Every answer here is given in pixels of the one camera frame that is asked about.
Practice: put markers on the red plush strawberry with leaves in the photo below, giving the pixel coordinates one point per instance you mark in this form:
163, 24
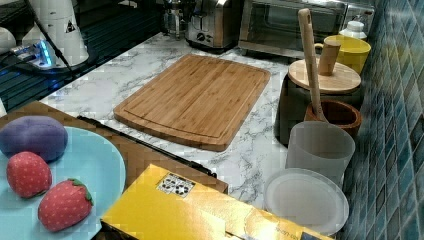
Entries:
65, 205

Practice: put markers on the yellow mug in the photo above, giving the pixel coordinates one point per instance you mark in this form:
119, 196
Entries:
353, 52

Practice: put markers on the purple plush fruit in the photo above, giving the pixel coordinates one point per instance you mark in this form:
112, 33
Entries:
41, 135

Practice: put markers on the translucent plastic cup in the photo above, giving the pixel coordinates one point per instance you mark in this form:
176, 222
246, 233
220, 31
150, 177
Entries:
320, 147

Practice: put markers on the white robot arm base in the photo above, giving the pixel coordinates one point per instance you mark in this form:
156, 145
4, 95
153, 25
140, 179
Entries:
55, 23

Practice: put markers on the yellow cardboard box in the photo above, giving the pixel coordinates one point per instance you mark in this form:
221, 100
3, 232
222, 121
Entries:
161, 205

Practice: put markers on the white bottle with cap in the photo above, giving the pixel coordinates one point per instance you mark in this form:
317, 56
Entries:
354, 29

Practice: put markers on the silver toaster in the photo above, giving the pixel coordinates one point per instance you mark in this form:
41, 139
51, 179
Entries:
215, 23

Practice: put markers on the brown wooden bowl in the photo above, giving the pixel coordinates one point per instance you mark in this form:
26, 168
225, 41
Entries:
342, 115

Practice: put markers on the stainless toaster oven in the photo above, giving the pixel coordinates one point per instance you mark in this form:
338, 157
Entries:
272, 26

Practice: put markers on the red plush strawberry upper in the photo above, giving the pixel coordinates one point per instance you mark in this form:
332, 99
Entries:
28, 174

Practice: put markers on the bamboo cutting board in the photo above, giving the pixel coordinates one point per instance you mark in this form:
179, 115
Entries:
198, 101

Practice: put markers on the dark canister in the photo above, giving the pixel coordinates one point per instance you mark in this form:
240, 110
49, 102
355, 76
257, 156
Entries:
295, 107

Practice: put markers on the brown wooden board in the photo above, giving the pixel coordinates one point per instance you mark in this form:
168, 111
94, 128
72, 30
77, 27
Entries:
137, 154

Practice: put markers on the round wooden lid with knob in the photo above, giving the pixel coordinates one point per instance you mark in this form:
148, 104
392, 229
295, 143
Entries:
333, 77

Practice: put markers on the translucent round plastic lid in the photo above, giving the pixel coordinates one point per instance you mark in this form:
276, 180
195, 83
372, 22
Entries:
308, 199

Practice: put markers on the glass french press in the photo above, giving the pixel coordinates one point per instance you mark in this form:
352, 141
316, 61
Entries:
174, 21

